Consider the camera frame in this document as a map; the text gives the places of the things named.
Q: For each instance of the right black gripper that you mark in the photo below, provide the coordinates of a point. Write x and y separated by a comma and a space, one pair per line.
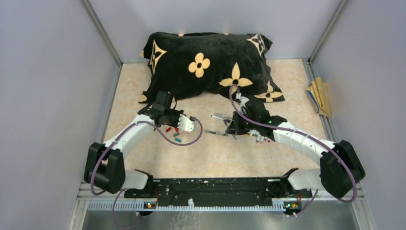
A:
235, 128

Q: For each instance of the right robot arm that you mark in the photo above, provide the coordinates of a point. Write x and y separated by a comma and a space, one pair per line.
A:
339, 168

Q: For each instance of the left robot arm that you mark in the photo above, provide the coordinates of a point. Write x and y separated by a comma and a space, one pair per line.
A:
104, 170

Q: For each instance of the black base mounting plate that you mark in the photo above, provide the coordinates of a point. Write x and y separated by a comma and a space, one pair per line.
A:
212, 192

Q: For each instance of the black floral pillow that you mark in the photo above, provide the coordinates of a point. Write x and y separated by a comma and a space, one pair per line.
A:
187, 65

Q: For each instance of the folded tan cloth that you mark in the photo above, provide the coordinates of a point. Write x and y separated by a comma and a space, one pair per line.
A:
317, 93

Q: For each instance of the white cable duct strip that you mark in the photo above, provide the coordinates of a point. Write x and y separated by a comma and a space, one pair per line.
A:
123, 205

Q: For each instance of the aluminium front rail frame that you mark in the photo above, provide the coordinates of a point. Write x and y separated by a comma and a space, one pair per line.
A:
320, 212

